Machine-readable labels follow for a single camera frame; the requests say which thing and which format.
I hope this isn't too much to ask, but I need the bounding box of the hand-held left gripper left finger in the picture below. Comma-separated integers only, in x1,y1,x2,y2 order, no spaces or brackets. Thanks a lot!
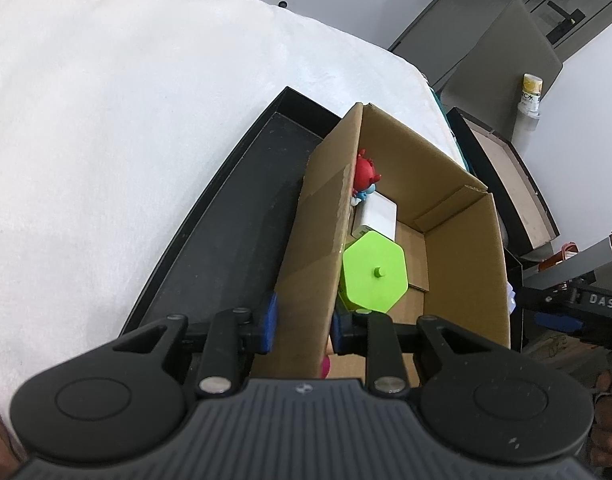
111,292,278,401

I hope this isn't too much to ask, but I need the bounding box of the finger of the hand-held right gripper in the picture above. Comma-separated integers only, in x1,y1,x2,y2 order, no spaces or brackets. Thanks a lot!
523,284,583,335

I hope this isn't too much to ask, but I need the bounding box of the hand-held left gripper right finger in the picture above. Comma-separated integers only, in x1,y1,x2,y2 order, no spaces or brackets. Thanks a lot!
331,310,507,396

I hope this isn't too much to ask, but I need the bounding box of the green hexagonal container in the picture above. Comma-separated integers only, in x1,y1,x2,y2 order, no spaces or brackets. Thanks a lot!
337,230,409,313

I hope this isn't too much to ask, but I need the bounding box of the white box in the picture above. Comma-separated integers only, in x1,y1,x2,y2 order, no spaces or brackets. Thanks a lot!
351,194,398,240

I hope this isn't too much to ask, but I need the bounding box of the brown cardboard box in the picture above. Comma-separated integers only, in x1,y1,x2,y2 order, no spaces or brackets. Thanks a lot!
273,102,512,381

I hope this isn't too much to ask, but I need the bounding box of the red toy figure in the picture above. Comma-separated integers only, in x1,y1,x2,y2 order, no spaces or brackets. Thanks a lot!
351,149,383,207

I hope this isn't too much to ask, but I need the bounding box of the person's left forearm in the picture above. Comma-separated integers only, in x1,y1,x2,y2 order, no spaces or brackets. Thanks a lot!
0,400,28,477

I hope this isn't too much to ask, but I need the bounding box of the person's right hand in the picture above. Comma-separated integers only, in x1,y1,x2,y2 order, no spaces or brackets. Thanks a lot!
593,367,612,461

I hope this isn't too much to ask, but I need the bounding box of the orange object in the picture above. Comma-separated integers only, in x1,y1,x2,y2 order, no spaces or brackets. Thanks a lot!
541,242,579,267

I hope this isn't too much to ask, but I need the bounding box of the black tray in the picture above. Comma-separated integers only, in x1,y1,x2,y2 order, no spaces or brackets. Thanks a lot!
118,86,526,356

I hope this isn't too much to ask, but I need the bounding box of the black framed brown board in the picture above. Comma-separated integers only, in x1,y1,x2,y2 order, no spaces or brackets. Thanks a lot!
446,106,562,261

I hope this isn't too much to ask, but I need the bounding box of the yellow and white bottle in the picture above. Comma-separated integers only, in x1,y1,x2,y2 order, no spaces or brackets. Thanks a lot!
511,73,543,146

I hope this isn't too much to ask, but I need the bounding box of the dark grey panel board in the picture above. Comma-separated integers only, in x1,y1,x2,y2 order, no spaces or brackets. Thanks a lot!
388,0,497,86

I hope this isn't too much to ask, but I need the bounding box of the black door handle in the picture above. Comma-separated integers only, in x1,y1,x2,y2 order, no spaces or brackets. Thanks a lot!
546,0,587,46

